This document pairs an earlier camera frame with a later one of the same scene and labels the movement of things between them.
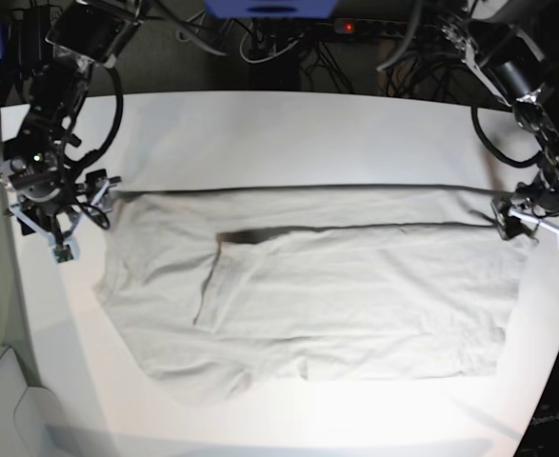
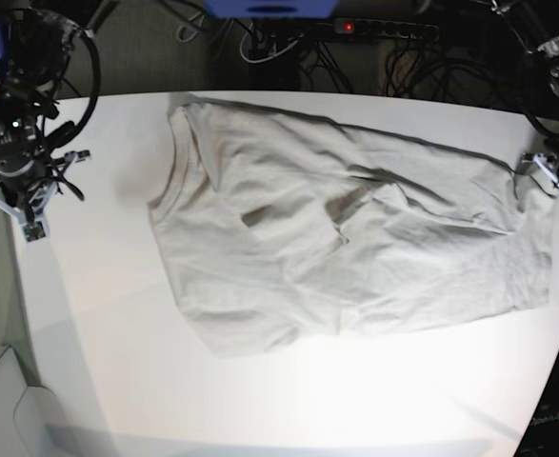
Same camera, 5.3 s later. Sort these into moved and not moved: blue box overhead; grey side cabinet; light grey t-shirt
Moved: light grey t-shirt
Not moved: grey side cabinet; blue box overhead
